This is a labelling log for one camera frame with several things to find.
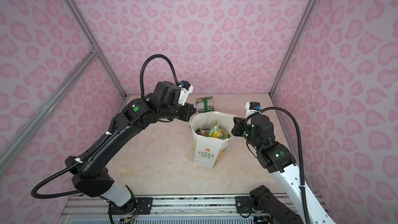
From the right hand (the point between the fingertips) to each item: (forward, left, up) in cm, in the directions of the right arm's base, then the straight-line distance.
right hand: (233, 117), depth 67 cm
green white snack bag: (+33, +14, -30) cm, 47 cm away
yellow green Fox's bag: (0, +3, -15) cm, 15 cm away
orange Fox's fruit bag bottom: (+2, +13, -17) cm, 21 cm away
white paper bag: (-9, +10, -15) cm, 21 cm away
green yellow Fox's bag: (0, +8, -12) cm, 14 cm away
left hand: (+1, +15, +5) cm, 16 cm away
